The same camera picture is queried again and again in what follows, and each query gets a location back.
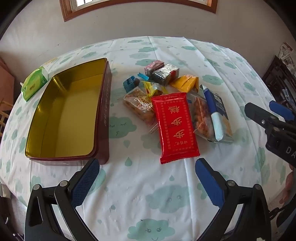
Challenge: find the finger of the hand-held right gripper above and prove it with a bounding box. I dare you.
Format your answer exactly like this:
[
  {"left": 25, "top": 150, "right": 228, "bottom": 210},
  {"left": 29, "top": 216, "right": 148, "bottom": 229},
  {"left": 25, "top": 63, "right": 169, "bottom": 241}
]
[
  {"left": 245, "top": 102, "right": 281, "bottom": 132},
  {"left": 269, "top": 100, "right": 296, "bottom": 122}
]

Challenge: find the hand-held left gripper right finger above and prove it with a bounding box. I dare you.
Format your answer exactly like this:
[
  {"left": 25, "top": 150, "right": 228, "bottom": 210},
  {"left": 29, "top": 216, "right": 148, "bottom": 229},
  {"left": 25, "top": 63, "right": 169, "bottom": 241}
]
[{"left": 195, "top": 158, "right": 271, "bottom": 241}]

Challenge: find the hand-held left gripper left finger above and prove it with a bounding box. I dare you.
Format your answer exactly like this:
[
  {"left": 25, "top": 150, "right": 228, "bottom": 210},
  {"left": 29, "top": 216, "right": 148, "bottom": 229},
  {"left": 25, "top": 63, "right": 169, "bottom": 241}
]
[{"left": 24, "top": 158, "right": 100, "bottom": 241}]

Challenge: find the navy cracker packet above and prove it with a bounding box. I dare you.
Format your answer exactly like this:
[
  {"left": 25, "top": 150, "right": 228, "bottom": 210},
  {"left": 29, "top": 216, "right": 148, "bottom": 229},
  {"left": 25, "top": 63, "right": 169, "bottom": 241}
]
[{"left": 188, "top": 91, "right": 234, "bottom": 143}]

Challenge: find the large red snack packet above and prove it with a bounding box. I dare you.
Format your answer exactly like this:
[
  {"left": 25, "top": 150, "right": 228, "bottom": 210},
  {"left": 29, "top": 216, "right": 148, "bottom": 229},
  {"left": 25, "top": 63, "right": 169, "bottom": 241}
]
[{"left": 151, "top": 92, "right": 200, "bottom": 164}]

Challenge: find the maroon tin box gold inside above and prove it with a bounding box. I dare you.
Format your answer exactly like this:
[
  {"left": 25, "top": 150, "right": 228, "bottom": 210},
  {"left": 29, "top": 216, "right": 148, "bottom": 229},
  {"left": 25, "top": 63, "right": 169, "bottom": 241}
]
[{"left": 24, "top": 58, "right": 112, "bottom": 167}]

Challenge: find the orange yellow snack packet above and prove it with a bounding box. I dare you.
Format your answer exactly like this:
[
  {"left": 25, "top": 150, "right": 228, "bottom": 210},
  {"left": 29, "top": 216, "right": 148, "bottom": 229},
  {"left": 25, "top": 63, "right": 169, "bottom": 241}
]
[{"left": 171, "top": 75, "right": 200, "bottom": 93}]

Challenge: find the clear orange rice cracker packet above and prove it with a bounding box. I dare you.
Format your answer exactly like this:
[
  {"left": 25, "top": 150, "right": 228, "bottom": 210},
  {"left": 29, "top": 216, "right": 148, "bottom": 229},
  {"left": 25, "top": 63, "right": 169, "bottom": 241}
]
[{"left": 122, "top": 87, "right": 160, "bottom": 135}]

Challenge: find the silver black snack packet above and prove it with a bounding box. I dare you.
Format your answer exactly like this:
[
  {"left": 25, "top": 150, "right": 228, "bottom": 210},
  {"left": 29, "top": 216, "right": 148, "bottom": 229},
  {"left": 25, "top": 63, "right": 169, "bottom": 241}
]
[{"left": 152, "top": 63, "right": 180, "bottom": 85}]

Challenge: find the yellow candy packet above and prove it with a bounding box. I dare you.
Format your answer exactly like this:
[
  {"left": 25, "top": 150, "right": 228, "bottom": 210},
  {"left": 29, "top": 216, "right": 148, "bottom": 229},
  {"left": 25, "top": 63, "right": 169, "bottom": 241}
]
[{"left": 141, "top": 81, "right": 170, "bottom": 98}]

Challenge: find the blue snack packet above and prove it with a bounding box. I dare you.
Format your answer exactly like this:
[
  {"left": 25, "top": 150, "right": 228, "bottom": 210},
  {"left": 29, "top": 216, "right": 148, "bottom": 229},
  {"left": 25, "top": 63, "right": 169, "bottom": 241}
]
[{"left": 123, "top": 76, "right": 140, "bottom": 92}]

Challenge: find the pink snack packet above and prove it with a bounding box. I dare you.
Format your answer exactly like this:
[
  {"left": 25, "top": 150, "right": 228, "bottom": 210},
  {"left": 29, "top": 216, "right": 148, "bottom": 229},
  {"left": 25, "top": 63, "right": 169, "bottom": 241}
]
[{"left": 144, "top": 60, "right": 165, "bottom": 76}]

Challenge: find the person's right hand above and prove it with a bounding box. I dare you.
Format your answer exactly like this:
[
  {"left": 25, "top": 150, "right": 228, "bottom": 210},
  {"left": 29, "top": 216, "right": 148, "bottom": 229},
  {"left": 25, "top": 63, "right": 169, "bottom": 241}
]
[{"left": 285, "top": 173, "right": 296, "bottom": 197}]

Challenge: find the dark wooden cabinet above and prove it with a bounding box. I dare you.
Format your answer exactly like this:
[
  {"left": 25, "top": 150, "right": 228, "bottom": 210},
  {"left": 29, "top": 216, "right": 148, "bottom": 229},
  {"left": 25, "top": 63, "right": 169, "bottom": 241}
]
[{"left": 261, "top": 54, "right": 296, "bottom": 109}]

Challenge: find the cloud printed tablecloth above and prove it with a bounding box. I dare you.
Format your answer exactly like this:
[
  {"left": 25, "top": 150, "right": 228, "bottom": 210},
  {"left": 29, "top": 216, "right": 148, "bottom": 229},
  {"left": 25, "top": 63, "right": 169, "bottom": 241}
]
[{"left": 0, "top": 36, "right": 292, "bottom": 241}]

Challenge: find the newspaper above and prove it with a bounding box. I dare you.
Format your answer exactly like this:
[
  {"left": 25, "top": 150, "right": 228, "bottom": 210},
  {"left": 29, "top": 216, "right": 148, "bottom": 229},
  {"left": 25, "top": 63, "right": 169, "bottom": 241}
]
[{"left": 279, "top": 43, "right": 296, "bottom": 70}]

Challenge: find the light wooden stool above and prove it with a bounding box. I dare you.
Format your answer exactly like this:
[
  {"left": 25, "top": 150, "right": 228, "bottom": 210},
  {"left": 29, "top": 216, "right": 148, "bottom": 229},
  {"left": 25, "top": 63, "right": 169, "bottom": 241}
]
[{"left": 0, "top": 97, "right": 14, "bottom": 137}]

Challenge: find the green tissue pack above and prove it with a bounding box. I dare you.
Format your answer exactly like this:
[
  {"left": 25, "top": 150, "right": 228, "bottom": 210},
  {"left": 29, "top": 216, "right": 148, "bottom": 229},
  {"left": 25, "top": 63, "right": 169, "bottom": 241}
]
[{"left": 20, "top": 67, "right": 48, "bottom": 102}]

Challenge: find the brown wooden window frame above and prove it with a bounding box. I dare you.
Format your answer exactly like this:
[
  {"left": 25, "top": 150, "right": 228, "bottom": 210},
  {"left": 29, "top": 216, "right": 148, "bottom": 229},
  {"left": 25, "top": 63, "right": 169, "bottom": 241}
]
[{"left": 60, "top": 0, "right": 218, "bottom": 22}]

